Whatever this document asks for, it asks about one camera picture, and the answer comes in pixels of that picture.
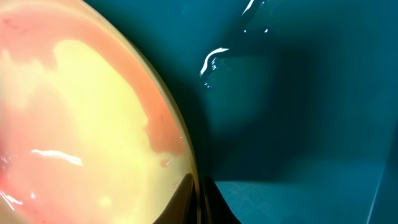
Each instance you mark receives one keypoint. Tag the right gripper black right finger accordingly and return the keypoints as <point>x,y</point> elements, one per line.
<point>214,209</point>

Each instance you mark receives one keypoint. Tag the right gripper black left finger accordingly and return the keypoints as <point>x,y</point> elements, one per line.
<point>182,207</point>

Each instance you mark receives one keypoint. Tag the yellow plate back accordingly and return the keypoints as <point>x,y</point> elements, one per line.
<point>89,131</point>

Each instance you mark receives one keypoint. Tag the teal plastic tray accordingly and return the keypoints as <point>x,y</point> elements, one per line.
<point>291,105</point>

